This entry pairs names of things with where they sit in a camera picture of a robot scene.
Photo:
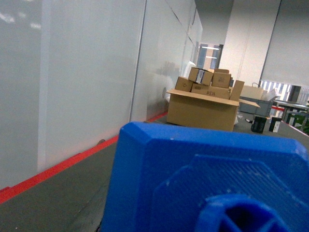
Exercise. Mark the metal frame table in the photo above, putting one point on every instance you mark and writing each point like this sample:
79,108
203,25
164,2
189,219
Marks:
287,110

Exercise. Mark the blue plastic part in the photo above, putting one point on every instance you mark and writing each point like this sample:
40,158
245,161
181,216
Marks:
169,178

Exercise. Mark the small cardboard box right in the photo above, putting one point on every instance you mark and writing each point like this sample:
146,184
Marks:
221,78

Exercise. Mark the labelled small cardboard box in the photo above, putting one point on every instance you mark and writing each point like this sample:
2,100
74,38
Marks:
200,76

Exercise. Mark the black and white box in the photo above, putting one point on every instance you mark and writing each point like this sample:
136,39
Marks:
274,124

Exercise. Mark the long cardboard box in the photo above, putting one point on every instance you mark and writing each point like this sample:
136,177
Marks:
211,91

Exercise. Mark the large open cardboard box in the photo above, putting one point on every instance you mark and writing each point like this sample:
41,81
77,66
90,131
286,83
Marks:
201,111

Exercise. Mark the white foam roll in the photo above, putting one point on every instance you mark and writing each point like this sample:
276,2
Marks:
187,68

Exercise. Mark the potted green plant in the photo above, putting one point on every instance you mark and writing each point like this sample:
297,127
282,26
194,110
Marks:
301,122

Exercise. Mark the red metal table frame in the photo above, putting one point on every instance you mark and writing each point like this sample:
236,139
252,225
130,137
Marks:
85,169

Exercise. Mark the black ribbed box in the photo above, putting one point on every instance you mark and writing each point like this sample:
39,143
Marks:
258,124

